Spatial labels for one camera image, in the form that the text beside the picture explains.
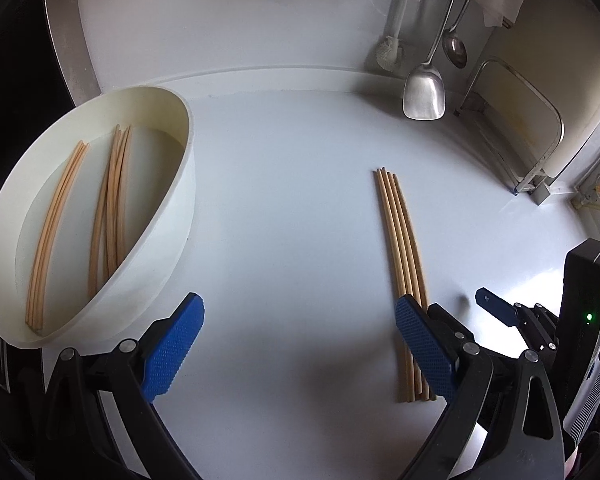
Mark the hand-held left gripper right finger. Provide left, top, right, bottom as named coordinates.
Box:
left=395, top=295, right=566, bottom=480

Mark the white dish brush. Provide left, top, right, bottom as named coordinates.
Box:
left=376, top=0, right=416, bottom=72

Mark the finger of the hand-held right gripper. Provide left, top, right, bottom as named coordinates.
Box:
left=475, top=287, right=562, bottom=361
left=426, top=301, right=481, bottom=347

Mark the cream cutting board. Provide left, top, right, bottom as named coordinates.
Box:
left=472, top=10, right=600, bottom=181

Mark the wooden chopstick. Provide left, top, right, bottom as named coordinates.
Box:
left=375, top=168, right=414, bottom=403
left=30, top=141, right=88, bottom=328
left=380, top=167, right=422, bottom=402
left=35, top=143, right=91, bottom=332
left=94, top=126, right=122, bottom=296
left=386, top=171, right=430, bottom=402
left=25, top=140, right=85, bottom=326
left=391, top=174, right=438, bottom=401
left=111, top=127, right=129, bottom=276
left=105, top=127, right=126, bottom=283
left=88, top=125, right=121, bottom=301

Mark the metal spatula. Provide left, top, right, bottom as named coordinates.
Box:
left=402, top=0, right=473, bottom=121

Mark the chrome wire rack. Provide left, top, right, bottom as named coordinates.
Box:
left=455, top=56, right=566, bottom=206

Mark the white oval plastic container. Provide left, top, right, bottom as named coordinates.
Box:
left=0, top=86, right=197, bottom=350

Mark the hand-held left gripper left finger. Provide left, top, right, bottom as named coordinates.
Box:
left=42, top=291, right=205, bottom=480

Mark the metal ladle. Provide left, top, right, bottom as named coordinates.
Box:
left=441, top=0, right=483, bottom=69

